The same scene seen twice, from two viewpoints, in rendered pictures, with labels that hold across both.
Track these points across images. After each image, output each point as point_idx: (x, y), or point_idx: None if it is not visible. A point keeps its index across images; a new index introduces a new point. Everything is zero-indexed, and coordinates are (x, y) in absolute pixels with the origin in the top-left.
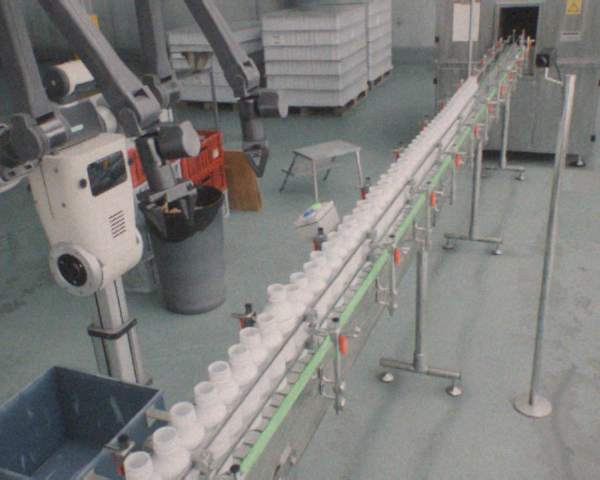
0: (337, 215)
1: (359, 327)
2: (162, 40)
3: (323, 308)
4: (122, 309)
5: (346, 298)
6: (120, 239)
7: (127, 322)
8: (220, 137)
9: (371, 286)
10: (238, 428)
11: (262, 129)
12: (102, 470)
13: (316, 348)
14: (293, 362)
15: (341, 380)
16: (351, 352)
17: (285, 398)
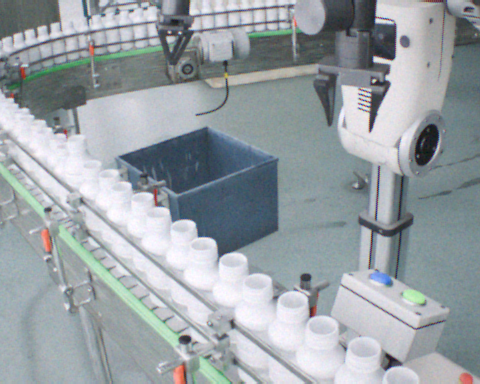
0: (402, 347)
1: (170, 373)
2: None
3: (112, 243)
4: (379, 206)
5: (167, 315)
6: (367, 118)
7: (376, 223)
8: None
9: (206, 383)
10: (34, 174)
11: (342, 51)
12: (133, 179)
13: (95, 256)
14: (67, 213)
15: (59, 279)
16: (151, 366)
17: (61, 225)
